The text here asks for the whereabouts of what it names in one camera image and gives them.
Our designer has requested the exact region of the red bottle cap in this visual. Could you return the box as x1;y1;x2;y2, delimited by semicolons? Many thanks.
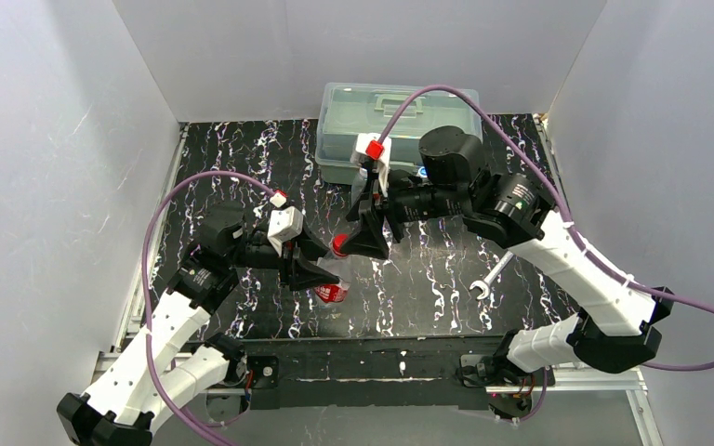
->
331;233;349;256

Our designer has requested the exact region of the red label plastic bottle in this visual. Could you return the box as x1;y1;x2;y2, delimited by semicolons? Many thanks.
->
312;233;353;306

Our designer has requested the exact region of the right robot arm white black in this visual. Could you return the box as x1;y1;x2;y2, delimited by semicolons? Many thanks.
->
341;125;671;379

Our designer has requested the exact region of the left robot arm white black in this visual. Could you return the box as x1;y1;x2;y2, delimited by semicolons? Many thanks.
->
57;204;337;445

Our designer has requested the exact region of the silver open-end wrench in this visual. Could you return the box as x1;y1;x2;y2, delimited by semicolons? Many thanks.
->
469;251;514;300

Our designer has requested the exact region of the translucent plastic storage box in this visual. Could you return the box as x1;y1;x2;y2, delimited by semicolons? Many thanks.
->
315;83;483;185

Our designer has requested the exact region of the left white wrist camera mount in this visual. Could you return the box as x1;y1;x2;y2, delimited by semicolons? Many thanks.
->
267;190;303;257

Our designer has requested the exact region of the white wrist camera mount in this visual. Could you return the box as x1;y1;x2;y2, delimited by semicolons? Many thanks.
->
350;133;392;196
267;190;303;257

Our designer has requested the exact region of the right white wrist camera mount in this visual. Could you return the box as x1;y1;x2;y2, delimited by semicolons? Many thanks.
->
350;133;392;196

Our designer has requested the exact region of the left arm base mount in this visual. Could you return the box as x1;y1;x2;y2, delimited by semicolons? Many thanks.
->
212;356;280;391

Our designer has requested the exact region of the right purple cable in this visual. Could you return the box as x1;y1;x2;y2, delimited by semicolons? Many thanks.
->
378;85;714;426

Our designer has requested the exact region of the purple cable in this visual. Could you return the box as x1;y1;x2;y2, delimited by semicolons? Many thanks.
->
378;85;714;426
141;171;284;446

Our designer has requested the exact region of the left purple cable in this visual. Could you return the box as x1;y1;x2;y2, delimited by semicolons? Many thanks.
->
141;171;284;446

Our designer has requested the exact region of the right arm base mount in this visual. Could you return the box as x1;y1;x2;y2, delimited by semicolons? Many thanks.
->
455;354;555;425

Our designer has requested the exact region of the aluminium frame rail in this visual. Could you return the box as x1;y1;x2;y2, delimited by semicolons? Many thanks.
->
86;350;664;446

